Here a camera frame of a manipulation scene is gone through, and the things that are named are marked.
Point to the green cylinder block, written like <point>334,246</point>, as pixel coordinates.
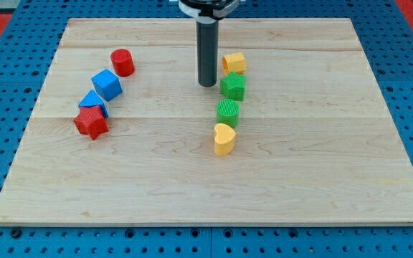
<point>228,112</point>

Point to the yellow hexagon block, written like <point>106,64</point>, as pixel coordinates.
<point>234,62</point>

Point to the blue cube block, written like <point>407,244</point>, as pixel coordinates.
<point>107,85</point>

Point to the yellow heart block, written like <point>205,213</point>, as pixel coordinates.
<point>224,139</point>

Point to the red star block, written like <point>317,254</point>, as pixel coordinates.
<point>91,121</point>

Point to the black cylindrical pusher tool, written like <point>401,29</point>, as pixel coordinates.
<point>207,32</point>

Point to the blue triangle block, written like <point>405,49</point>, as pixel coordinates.
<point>92,99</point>

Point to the wooden board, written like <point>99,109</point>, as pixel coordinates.
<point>316,144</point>

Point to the green star block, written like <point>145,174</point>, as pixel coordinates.
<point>233,86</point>

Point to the robot arm flange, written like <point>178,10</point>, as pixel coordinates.
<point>213,9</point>

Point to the red cylinder block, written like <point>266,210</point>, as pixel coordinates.
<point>122,62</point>

